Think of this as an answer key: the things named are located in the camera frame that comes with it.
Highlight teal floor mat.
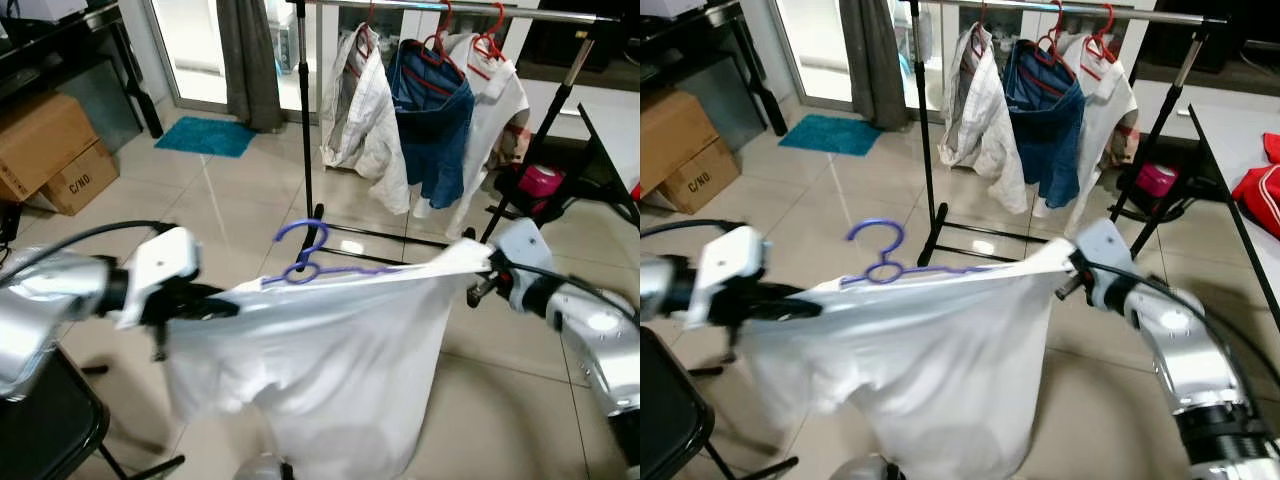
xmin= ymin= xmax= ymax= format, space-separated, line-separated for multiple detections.
xmin=778 ymin=113 xmax=883 ymax=157
xmin=155 ymin=117 xmax=259 ymax=159

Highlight black chair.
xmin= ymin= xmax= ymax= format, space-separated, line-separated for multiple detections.
xmin=0 ymin=345 xmax=187 ymax=480
xmin=640 ymin=325 xmax=801 ymax=480

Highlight black desk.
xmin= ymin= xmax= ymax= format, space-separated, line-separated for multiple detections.
xmin=0 ymin=0 xmax=167 ymax=141
xmin=640 ymin=0 xmax=791 ymax=137

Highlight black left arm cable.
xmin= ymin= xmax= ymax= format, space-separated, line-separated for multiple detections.
xmin=0 ymin=219 xmax=178 ymax=277
xmin=640 ymin=218 xmax=748 ymax=239

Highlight red clothes hanger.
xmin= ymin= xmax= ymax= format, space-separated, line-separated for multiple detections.
xmin=353 ymin=0 xmax=378 ymax=57
xmin=1018 ymin=0 xmax=1087 ymax=101
xmin=404 ymin=0 xmax=473 ymax=101
xmin=1085 ymin=0 xmax=1127 ymax=83
xmin=966 ymin=0 xmax=994 ymax=57
xmin=468 ymin=0 xmax=513 ymax=83

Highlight blue denim jeans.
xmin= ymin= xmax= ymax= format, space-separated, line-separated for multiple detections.
xmin=388 ymin=38 xmax=477 ymax=209
xmin=1002 ymin=38 xmax=1089 ymax=209

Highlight large cardboard box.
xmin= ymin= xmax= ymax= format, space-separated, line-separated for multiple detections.
xmin=640 ymin=88 xmax=729 ymax=197
xmin=0 ymin=92 xmax=101 ymax=201

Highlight purple clothes hanger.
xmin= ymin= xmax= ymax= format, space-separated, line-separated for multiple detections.
xmin=262 ymin=220 xmax=401 ymax=288
xmin=842 ymin=218 xmax=991 ymax=287

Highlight white polo shirt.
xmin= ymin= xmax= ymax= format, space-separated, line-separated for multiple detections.
xmin=1030 ymin=30 xmax=1139 ymax=237
xmin=415 ymin=30 xmax=531 ymax=237

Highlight grey curtain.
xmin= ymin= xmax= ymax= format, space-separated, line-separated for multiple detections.
xmin=838 ymin=0 xmax=909 ymax=131
xmin=215 ymin=0 xmax=287 ymax=133

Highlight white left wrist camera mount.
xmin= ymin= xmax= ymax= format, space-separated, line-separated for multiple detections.
xmin=115 ymin=227 xmax=201 ymax=331
xmin=690 ymin=225 xmax=771 ymax=331

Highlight small printed cardboard box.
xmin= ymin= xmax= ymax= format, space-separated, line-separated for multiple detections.
xmin=685 ymin=138 xmax=744 ymax=215
xmin=40 ymin=140 xmax=121 ymax=217

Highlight black cabinet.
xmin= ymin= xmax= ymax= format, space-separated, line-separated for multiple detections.
xmin=520 ymin=0 xmax=641 ymax=91
xmin=1140 ymin=0 xmax=1280 ymax=96

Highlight white T-shirt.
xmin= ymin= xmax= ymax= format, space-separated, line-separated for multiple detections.
xmin=160 ymin=238 xmax=493 ymax=480
xmin=740 ymin=238 xmax=1076 ymax=480

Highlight pink box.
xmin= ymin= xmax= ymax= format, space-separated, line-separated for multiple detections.
xmin=515 ymin=163 xmax=567 ymax=199
xmin=1135 ymin=163 xmax=1180 ymax=199

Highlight white hanging jacket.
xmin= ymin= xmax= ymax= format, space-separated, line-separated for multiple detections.
xmin=938 ymin=25 xmax=1029 ymax=214
xmin=320 ymin=25 xmax=411 ymax=216

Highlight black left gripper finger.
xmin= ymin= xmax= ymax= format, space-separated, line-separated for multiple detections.
xmin=197 ymin=289 xmax=242 ymax=322
xmin=777 ymin=289 xmax=825 ymax=322

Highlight red jacket with white stripe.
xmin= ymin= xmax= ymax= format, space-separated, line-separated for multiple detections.
xmin=1230 ymin=133 xmax=1280 ymax=239

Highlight metal clothes rack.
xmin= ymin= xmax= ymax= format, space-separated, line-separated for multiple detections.
xmin=905 ymin=0 xmax=1229 ymax=269
xmin=290 ymin=0 xmax=626 ymax=251

